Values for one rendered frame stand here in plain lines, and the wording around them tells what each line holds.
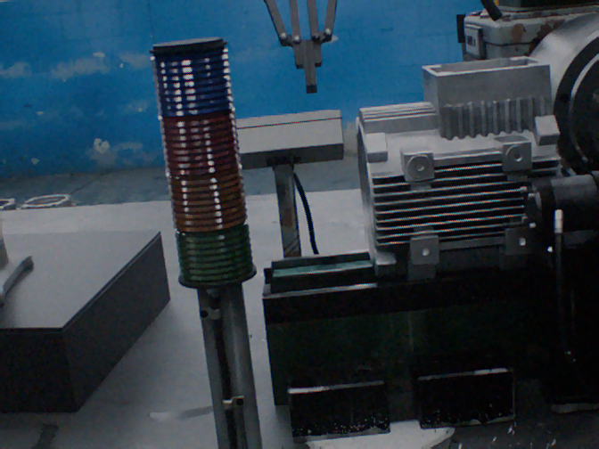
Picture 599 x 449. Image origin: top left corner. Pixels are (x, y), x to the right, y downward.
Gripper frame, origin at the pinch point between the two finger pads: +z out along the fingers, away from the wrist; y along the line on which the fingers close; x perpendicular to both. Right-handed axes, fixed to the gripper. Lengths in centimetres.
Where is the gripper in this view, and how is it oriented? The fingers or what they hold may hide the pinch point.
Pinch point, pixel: (308, 66)
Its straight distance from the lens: 130.9
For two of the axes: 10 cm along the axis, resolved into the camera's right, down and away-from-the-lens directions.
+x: 0.3, 2.4, 9.7
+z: 1.0, 9.7, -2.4
